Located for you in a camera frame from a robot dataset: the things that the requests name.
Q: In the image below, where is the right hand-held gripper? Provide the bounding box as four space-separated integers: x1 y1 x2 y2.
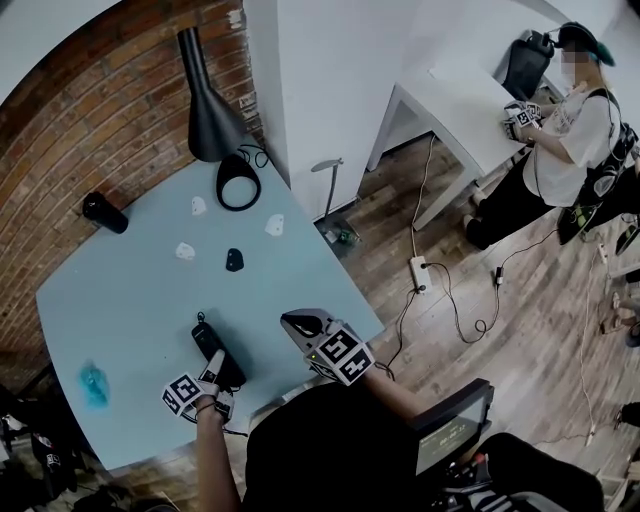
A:
279 307 377 387

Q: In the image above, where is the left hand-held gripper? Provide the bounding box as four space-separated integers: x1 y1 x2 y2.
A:
161 349 237 428

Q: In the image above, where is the person's right forearm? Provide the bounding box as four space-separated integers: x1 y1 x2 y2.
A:
357 367 429 422

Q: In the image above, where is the person's left forearm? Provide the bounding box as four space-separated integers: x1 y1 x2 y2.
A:
193 399 247 512

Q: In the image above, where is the white desk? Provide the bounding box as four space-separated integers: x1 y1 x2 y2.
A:
366 65 567 232

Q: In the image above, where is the person's black shirt torso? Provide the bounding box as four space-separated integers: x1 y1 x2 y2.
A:
242 382 422 512

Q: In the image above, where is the green electronic board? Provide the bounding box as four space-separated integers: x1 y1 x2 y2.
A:
325 223 360 247

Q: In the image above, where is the blue crumpled plastic wrapper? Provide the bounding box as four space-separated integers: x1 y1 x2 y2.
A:
78 360 112 410

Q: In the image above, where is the black device with screen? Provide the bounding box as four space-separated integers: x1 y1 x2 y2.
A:
409 377 497 479

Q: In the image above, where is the grey floor lamp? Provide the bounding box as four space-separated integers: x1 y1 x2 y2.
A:
310 156 345 222

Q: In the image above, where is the black bag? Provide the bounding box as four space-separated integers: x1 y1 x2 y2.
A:
0 394 81 506

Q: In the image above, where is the black cylinder speaker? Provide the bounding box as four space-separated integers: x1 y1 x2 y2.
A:
81 191 130 235

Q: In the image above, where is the person's leg in black trousers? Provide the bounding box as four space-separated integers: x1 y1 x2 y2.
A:
474 431 607 512

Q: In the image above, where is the black cone lamp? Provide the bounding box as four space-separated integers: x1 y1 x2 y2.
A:
176 26 250 164

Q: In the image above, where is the black office chair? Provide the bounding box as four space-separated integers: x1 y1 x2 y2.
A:
498 28 555 102

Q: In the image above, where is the black floor cable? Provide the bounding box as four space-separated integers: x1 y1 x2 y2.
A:
384 227 559 371

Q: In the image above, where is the white power cable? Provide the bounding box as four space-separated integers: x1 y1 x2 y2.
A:
409 132 439 259

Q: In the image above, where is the black ring-shaped lamp base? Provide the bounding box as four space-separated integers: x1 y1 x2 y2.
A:
215 153 262 212

